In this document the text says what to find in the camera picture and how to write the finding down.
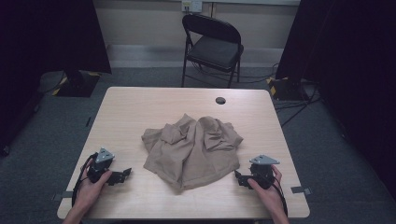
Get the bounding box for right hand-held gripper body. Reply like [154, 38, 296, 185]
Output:
[248, 154, 281, 190]

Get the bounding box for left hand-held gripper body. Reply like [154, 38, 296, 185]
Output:
[87, 147, 116, 184]

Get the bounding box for khaki shorts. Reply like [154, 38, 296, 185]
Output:
[141, 113, 245, 191]

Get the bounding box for person's right hand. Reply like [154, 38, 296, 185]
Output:
[247, 164, 286, 217]

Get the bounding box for person's left hand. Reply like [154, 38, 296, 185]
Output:
[74, 158, 113, 214]

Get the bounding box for grey tape strip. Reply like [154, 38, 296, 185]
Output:
[51, 190, 75, 202]
[290, 185, 313, 197]

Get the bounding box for black yellow-striped stand base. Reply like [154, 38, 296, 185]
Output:
[50, 69, 102, 98]
[265, 76, 313, 102]

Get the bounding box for black folding chair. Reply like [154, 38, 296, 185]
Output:
[180, 13, 245, 90]

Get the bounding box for black curtain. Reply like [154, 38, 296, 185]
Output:
[275, 0, 396, 202]
[0, 0, 113, 158]

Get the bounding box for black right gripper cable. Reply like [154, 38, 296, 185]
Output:
[270, 175, 290, 217]

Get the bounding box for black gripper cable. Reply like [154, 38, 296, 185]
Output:
[71, 152, 98, 209]
[270, 175, 290, 217]

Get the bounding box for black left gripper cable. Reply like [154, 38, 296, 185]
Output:
[71, 152, 98, 209]

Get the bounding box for black floor cable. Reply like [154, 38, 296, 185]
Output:
[190, 62, 280, 85]
[274, 83, 322, 128]

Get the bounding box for white wall socket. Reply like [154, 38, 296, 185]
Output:
[181, 0, 204, 14]

